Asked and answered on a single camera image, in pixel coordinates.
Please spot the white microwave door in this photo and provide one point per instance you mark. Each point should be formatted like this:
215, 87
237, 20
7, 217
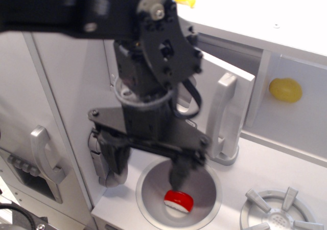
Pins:
205, 83

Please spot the grey ice dispenser panel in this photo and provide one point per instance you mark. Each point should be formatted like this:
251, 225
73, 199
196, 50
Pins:
29, 175

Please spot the grey toy faucet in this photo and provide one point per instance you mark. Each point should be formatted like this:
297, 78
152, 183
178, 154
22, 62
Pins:
102, 163

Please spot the grey microwave door handle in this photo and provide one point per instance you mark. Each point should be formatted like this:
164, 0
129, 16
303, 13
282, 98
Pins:
225, 90

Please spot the grey fridge door handle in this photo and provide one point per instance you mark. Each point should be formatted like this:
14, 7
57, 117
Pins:
39, 139

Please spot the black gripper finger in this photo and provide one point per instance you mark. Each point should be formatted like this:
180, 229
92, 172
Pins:
180, 170
115, 150

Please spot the round metal sink bowl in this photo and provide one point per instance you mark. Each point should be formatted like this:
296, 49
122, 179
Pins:
203, 185

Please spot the grey toy stove burner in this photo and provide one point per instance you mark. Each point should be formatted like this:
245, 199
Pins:
274, 209

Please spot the red white toy food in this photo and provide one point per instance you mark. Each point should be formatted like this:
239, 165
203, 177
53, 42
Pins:
179, 200

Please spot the yellow lemon toy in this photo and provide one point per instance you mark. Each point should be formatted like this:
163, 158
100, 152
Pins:
285, 89

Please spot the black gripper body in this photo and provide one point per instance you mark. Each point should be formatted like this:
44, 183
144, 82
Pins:
156, 131

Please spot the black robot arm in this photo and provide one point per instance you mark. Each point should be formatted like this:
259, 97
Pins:
155, 53

